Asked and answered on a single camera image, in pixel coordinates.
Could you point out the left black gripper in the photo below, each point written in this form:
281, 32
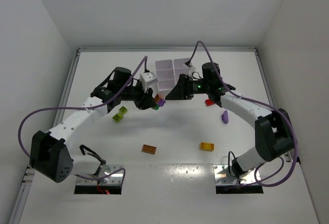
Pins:
143, 98

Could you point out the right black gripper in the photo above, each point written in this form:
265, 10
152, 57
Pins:
185, 87

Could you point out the brown lego plate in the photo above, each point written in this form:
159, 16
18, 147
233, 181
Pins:
148, 149
159, 97

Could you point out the lime green lego brick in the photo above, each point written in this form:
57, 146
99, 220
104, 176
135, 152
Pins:
123, 110

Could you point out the long red lego brick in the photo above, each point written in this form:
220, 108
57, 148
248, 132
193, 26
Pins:
208, 102

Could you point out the lavender curved lego brick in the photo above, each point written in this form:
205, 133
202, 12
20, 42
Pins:
224, 117

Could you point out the yellow lego brick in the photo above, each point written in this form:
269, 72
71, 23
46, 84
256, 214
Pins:
204, 146

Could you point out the purple lego plate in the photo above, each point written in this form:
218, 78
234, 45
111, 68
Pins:
161, 102

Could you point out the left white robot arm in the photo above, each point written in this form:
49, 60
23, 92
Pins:
50, 151

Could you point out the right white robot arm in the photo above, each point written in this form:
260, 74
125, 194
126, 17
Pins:
273, 136

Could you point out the left white compartment tray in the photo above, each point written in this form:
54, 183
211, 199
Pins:
165, 75

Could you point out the white compartment tray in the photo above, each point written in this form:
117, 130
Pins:
165, 75
179, 66

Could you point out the right white compartment tray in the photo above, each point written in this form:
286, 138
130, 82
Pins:
179, 66

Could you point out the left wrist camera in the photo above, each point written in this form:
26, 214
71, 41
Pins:
147, 79

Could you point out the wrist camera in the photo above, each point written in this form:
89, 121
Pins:
147, 79
189, 67

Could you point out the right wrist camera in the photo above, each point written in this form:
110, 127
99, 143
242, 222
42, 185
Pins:
189, 67

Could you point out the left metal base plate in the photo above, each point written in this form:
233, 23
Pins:
109, 175

